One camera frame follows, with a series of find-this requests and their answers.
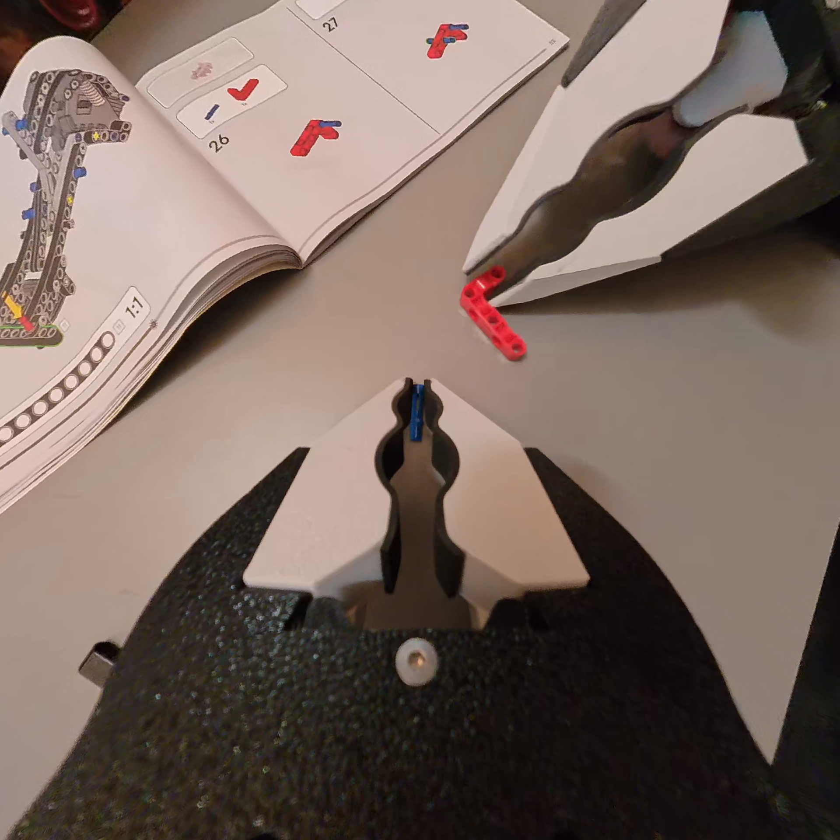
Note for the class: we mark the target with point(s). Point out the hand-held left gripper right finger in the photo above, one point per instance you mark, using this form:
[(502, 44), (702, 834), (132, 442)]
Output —
[(518, 525)]

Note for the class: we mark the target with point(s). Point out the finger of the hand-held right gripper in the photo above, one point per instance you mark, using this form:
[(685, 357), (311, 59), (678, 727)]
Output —
[(689, 216), (590, 98)]

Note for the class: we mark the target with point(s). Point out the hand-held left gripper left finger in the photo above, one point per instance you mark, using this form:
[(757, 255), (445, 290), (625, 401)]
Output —
[(315, 525)]

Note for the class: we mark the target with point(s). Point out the blue toy pin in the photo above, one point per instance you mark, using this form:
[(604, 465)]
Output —
[(417, 413)]

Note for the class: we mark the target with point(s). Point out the red angled toy beam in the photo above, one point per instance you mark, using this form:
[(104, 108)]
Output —
[(492, 321)]

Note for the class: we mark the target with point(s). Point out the grey desk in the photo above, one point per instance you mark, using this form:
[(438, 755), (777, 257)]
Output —
[(656, 459)]

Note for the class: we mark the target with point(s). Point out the small grey metal part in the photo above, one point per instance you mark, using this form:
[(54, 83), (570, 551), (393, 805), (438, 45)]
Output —
[(98, 664)]

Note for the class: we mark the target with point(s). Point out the white instruction booklet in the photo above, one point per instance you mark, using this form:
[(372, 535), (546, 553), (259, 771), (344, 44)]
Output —
[(229, 184)]

